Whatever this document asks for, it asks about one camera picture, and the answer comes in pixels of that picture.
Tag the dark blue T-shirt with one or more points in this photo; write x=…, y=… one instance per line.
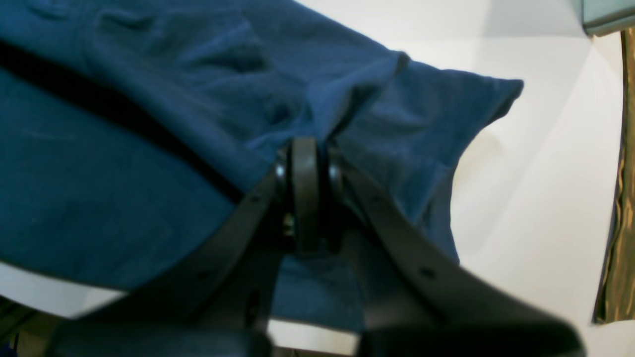
x=130, y=129

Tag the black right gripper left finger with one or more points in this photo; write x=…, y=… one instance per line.
x=214, y=303

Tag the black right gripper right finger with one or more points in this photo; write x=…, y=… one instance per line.
x=416, y=301

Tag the grey bin at table corner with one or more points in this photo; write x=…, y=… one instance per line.
x=603, y=17

